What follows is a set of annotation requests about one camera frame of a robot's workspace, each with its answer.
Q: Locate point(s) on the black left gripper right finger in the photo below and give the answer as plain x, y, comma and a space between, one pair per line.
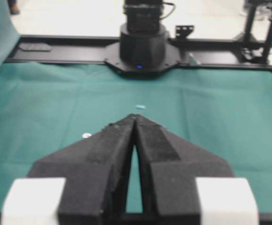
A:
168, 167

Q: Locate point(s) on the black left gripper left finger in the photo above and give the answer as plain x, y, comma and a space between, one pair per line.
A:
96, 170

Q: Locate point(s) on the grey metal shaft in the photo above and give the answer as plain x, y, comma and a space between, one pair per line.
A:
140, 107

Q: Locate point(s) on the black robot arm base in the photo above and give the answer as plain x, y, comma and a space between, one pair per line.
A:
143, 45

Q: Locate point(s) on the small white round disc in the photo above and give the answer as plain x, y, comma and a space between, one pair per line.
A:
86, 135

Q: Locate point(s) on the green table cloth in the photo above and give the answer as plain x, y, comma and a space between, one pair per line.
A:
44, 108

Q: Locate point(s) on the black aluminium frame rail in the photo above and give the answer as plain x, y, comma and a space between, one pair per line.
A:
188, 53

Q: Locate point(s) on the black perforated bracket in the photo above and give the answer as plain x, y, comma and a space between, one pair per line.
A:
183, 31

